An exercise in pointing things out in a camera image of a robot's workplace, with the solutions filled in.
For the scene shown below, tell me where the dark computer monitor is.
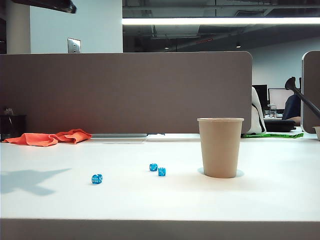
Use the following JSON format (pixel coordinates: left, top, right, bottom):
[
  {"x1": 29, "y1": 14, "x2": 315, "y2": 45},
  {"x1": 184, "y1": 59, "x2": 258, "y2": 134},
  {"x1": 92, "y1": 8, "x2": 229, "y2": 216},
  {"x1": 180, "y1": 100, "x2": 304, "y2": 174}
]
[{"x1": 252, "y1": 84, "x2": 269, "y2": 111}]

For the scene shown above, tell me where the narrow brown desk partition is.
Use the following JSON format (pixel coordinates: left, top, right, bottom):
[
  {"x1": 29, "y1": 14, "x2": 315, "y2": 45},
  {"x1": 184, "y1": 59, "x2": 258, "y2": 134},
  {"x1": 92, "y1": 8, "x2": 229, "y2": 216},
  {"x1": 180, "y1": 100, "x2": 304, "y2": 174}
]
[{"x1": 301, "y1": 50, "x2": 320, "y2": 134}]

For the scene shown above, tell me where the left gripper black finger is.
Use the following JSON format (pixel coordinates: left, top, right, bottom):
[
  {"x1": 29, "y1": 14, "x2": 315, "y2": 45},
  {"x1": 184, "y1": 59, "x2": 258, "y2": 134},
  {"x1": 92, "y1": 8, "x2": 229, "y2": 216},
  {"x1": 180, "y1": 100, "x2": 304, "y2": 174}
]
[{"x1": 11, "y1": 0, "x2": 77, "y2": 14}]

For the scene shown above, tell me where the seated person dark shirt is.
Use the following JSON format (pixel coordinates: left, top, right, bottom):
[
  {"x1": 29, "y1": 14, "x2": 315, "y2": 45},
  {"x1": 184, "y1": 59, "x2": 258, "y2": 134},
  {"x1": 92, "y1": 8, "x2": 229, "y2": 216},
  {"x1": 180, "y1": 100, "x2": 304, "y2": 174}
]
[{"x1": 281, "y1": 94, "x2": 302, "y2": 121}]

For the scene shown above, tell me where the black slanted pole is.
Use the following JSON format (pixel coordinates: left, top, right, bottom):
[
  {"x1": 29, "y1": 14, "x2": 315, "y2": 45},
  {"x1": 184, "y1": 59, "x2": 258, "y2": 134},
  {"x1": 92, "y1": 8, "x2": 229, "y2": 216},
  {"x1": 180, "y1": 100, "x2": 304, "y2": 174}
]
[{"x1": 284, "y1": 76, "x2": 320, "y2": 115}]

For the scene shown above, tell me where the long ceiling light strip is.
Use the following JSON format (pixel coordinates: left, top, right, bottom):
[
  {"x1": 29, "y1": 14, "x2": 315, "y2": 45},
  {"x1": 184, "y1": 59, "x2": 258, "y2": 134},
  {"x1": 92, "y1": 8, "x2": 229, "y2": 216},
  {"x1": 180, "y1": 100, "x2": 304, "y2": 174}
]
[{"x1": 121, "y1": 17, "x2": 320, "y2": 25}]

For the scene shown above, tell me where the metal wall plate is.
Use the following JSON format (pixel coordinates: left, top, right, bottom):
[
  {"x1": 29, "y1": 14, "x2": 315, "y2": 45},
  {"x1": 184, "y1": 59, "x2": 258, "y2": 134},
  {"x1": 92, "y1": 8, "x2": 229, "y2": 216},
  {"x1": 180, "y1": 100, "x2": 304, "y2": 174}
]
[{"x1": 67, "y1": 37, "x2": 82, "y2": 54}]

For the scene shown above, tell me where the brown paper cup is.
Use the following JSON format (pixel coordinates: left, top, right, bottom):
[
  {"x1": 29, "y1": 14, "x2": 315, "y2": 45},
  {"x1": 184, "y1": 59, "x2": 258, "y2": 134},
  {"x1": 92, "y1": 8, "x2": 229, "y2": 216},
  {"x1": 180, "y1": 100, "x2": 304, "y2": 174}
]
[{"x1": 197, "y1": 117, "x2": 245, "y2": 179}]

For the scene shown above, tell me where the wide brown desk partition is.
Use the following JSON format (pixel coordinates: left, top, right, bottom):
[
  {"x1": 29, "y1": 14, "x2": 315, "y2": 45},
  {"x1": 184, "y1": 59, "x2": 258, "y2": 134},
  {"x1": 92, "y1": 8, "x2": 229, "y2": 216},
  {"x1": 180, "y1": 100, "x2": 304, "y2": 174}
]
[{"x1": 0, "y1": 51, "x2": 253, "y2": 135}]

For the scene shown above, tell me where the crumpled orange cloth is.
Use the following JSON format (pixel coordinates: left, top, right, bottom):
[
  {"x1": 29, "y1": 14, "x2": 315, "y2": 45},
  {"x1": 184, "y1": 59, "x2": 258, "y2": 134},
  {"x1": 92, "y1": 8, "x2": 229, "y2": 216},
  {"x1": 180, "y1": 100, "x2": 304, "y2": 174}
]
[{"x1": 2, "y1": 128, "x2": 93, "y2": 147}]

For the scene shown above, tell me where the lit computer monitor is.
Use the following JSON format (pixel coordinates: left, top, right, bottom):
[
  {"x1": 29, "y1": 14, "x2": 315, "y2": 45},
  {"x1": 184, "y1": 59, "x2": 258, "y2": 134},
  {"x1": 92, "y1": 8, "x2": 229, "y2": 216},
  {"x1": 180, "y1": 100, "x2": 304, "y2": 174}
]
[{"x1": 268, "y1": 88, "x2": 295, "y2": 110}]

